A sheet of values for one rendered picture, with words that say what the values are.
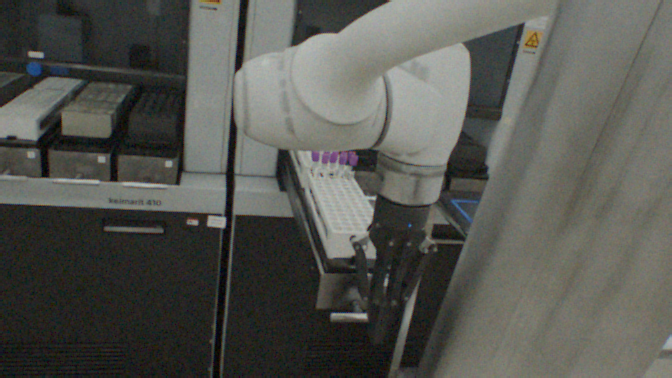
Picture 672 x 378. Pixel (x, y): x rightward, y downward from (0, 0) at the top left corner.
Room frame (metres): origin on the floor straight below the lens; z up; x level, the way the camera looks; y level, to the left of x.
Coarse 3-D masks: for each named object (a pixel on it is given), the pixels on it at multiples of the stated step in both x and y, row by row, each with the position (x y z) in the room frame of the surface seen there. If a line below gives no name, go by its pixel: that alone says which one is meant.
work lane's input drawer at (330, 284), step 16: (288, 160) 1.29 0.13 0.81; (288, 176) 1.19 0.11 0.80; (288, 192) 1.17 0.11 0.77; (304, 192) 1.08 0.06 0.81; (304, 208) 1.01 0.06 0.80; (304, 224) 0.94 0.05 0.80; (304, 240) 0.91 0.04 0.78; (320, 240) 0.85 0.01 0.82; (320, 256) 0.82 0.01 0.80; (352, 256) 0.80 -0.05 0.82; (320, 272) 0.76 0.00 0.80; (336, 272) 0.76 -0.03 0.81; (352, 272) 0.77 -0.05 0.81; (368, 272) 0.78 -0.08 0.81; (320, 288) 0.75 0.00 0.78; (336, 288) 0.76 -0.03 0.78; (352, 288) 0.77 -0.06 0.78; (384, 288) 0.78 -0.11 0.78; (320, 304) 0.75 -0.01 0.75; (336, 304) 0.76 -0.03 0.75; (352, 304) 0.76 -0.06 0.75; (336, 320) 0.72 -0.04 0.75; (352, 320) 0.72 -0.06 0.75
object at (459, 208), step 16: (448, 192) 1.20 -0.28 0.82; (464, 192) 1.22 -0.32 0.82; (432, 208) 1.19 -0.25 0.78; (448, 208) 1.10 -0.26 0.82; (464, 208) 1.11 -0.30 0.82; (432, 224) 1.19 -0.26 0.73; (464, 224) 1.02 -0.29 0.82; (464, 240) 0.97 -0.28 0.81; (416, 288) 1.19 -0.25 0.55; (400, 320) 1.19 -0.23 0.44; (400, 336) 1.19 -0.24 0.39; (400, 352) 1.19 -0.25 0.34; (400, 368) 1.19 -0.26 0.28
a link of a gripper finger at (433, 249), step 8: (432, 248) 0.66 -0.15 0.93; (416, 256) 0.67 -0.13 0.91; (424, 256) 0.66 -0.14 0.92; (432, 256) 0.66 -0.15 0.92; (416, 264) 0.66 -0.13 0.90; (424, 264) 0.66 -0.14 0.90; (408, 272) 0.67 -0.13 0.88; (416, 272) 0.66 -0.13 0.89; (408, 280) 0.66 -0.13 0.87; (416, 280) 0.66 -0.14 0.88; (408, 288) 0.65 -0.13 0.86; (408, 296) 0.66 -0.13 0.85
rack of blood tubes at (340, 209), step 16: (336, 176) 1.07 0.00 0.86; (320, 192) 0.96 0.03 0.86; (336, 192) 0.98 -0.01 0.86; (352, 192) 0.99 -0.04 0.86; (320, 208) 0.90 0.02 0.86; (336, 208) 0.90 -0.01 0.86; (352, 208) 0.91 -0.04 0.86; (368, 208) 0.93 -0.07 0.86; (320, 224) 0.90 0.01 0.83; (336, 224) 0.84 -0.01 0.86; (352, 224) 0.84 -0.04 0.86; (368, 224) 0.85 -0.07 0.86; (336, 240) 0.79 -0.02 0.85; (336, 256) 0.79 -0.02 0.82; (368, 256) 0.81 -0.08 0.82
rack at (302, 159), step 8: (296, 152) 1.22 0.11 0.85; (304, 152) 1.20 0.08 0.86; (320, 152) 1.22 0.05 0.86; (296, 160) 1.29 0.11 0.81; (304, 160) 1.14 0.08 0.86; (320, 160) 1.17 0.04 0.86; (328, 160) 1.17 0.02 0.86; (296, 168) 1.20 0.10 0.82; (304, 168) 1.10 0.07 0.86; (320, 168) 1.10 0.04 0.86; (328, 168) 1.11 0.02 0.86; (336, 168) 1.12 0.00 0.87; (344, 168) 1.13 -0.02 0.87; (304, 176) 1.10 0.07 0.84; (304, 184) 1.10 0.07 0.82
